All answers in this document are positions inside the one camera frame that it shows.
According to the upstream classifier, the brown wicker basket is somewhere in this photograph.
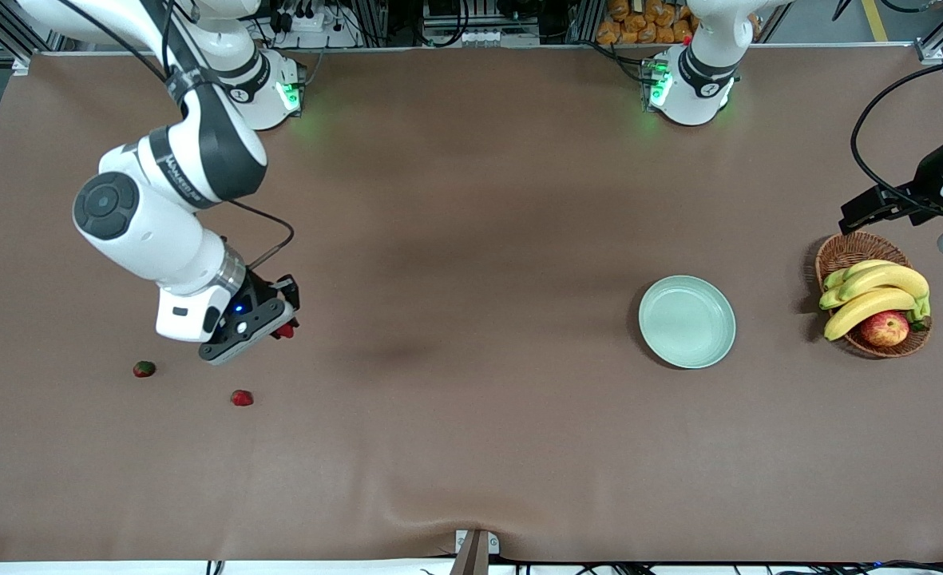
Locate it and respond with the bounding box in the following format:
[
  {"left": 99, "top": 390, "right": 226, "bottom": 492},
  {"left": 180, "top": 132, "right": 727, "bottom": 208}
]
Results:
[{"left": 814, "top": 231, "right": 933, "bottom": 359}]

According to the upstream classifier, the red apple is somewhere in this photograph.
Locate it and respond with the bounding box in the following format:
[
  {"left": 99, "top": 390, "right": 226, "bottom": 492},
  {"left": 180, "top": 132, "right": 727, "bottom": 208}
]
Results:
[{"left": 860, "top": 311, "right": 910, "bottom": 348}]

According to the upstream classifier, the white socket strip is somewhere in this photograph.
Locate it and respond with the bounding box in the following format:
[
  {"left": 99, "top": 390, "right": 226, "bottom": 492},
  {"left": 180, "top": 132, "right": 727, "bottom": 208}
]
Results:
[{"left": 455, "top": 30, "right": 541, "bottom": 46}]

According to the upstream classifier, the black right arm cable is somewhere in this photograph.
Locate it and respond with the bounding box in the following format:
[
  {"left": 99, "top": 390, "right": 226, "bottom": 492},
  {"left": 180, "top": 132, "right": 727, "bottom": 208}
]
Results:
[{"left": 56, "top": 0, "right": 296, "bottom": 272}]

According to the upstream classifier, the brown table mat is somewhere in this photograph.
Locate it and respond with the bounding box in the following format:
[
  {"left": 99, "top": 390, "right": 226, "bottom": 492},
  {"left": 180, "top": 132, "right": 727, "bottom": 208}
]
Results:
[{"left": 0, "top": 44, "right": 943, "bottom": 564}]

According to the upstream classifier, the pale green round plate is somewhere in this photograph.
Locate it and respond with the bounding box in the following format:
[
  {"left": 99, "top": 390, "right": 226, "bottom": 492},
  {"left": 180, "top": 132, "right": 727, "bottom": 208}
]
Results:
[{"left": 638, "top": 275, "right": 737, "bottom": 370}]

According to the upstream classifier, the large yellow banana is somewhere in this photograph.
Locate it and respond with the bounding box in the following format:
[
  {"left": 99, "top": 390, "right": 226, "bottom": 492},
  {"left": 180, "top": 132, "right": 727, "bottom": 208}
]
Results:
[
  {"left": 837, "top": 264, "right": 930, "bottom": 303},
  {"left": 823, "top": 287, "right": 917, "bottom": 343}
]

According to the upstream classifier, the metal clamp bracket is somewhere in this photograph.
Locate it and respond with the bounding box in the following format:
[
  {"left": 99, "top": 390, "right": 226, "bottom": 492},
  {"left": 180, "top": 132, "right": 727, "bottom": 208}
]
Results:
[{"left": 455, "top": 529, "right": 501, "bottom": 555}]

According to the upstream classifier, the bag of orange bread rolls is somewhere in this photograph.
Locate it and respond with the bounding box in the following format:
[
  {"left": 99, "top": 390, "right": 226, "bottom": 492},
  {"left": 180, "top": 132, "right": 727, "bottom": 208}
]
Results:
[{"left": 596, "top": 0, "right": 759, "bottom": 46}]

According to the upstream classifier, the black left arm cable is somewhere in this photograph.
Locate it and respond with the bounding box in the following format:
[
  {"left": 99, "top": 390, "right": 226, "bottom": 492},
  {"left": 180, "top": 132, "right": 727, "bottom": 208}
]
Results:
[{"left": 850, "top": 57, "right": 943, "bottom": 216}]

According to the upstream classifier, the white power strip with plugs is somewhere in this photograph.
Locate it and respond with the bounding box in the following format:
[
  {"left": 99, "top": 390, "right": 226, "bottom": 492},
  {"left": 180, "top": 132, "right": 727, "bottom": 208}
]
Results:
[{"left": 267, "top": 4, "right": 332, "bottom": 34}]

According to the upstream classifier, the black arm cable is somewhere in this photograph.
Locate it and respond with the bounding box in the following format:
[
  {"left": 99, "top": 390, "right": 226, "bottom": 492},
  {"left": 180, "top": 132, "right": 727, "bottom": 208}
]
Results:
[
  {"left": 56, "top": 0, "right": 296, "bottom": 272},
  {"left": 850, "top": 57, "right": 943, "bottom": 216}
]

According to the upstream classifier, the grey camera stand post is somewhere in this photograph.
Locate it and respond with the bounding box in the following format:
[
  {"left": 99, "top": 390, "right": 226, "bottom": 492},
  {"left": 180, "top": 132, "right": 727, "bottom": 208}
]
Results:
[{"left": 449, "top": 531, "right": 490, "bottom": 575}]

